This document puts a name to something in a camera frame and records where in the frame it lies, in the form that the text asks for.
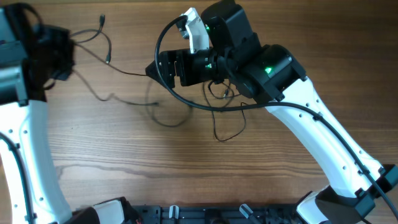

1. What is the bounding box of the black USB cable bundle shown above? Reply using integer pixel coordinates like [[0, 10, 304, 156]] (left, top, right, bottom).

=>
[[70, 14, 149, 77]]

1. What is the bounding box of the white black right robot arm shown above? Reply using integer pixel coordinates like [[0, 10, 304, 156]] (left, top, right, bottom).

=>
[[146, 1, 397, 223]]

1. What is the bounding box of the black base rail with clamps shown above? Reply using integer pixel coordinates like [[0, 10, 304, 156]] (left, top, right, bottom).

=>
[[133, 204, 303, 224]]

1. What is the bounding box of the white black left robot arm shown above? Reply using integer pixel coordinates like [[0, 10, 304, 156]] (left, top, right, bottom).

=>
[[1, 2, 141, 223]]

